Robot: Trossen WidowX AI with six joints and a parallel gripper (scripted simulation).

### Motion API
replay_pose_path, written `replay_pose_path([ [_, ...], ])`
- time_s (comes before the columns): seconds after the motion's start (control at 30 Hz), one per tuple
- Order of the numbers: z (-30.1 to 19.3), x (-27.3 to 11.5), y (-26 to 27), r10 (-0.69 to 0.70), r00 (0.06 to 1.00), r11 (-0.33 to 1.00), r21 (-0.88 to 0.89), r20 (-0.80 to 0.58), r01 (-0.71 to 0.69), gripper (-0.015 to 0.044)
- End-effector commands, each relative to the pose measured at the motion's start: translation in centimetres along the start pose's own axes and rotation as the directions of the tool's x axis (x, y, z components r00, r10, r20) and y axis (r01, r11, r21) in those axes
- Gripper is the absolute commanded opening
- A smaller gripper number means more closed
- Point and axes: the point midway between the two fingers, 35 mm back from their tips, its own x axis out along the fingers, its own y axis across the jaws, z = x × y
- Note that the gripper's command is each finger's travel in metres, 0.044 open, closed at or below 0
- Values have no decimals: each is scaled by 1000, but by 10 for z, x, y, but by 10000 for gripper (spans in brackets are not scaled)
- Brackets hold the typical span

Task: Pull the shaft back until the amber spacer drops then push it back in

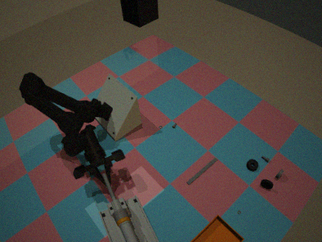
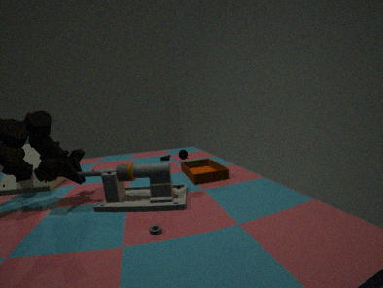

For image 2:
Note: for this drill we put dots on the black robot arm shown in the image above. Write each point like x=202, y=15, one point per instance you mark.
x=13, y=135

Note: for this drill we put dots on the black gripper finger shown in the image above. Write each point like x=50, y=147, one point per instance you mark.
x=76, y=165
x=66, y=170

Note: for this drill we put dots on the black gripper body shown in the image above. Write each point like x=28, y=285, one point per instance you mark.
x=53, y=157

